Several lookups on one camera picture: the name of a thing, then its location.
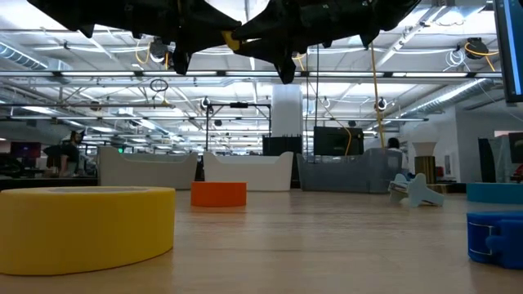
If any yellow hanging cable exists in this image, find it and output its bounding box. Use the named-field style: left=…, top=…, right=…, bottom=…
left=369, top=42, right=387, bottom=150

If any black background stand frame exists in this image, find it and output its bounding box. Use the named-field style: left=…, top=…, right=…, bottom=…
left=205, top=102, right=273, bottom=153

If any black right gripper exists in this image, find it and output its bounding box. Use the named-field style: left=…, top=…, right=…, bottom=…
left=233, top=0, right=422, bottom=85

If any dark translucent plastic bin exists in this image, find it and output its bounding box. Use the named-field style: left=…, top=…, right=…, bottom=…
left=297, top=147, right=404, bottom=194

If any black background screen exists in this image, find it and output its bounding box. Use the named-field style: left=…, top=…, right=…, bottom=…
left=313, top=126, right=364, bottom=157

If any black background chair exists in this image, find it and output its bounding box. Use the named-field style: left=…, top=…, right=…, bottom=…
left=478, top=137, right=494, bottom=184

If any yellow tape roll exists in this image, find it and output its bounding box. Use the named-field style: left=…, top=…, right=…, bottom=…
left=0, top=186, right=177, bottom=277

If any yellow staple remover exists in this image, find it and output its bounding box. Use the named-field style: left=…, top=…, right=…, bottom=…
left=222, top=30, right=242, bottom=52

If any light grey plastic bin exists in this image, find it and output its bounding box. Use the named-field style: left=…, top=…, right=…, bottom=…
left=96, top=145, right=199, bottom=191

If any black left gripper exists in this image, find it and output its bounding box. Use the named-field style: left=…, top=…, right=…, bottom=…
left=26, top=0, right=243, bottom=75

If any orange tape roll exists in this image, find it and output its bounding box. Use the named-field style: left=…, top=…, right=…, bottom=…
left=190, top=181, right=248, bottom=208

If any teal blue tape roll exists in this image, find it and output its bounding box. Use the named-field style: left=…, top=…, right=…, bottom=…
left=466, top=182, right=523, bottom=204

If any white building pillar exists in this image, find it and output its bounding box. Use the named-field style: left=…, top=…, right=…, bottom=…
left=271, top=84, right=304, bottom=138

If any person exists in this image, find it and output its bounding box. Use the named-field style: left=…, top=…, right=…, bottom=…
left=42, top=129, right=85, bottom=179
left=386, top=137, right=409, bottom=171

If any pale blue staple remover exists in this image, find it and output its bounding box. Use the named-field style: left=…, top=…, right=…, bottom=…
left=387, top=172, right=445, bottom=207

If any computer monitor with blue screen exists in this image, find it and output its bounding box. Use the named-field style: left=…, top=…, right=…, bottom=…
left=493, top=0, right=523, bottom=103

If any white plastic bin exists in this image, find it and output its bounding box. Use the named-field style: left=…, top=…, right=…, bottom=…
left=203, top=150, right=294, bottom=192

